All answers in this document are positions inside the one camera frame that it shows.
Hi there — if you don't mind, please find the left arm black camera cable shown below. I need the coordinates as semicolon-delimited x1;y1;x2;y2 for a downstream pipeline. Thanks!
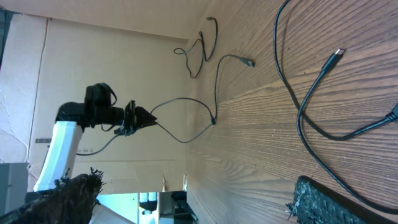
76;82;125;156

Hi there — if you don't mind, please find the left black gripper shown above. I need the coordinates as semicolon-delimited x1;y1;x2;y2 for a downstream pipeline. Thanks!
114;100;157;136

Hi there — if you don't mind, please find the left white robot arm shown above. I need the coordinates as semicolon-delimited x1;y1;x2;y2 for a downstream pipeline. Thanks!
34;83;157;192

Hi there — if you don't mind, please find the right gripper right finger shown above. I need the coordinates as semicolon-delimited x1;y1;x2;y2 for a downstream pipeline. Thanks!
286;175;394;224

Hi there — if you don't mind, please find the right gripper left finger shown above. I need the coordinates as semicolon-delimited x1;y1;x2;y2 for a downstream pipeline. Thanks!
1;168;104;224

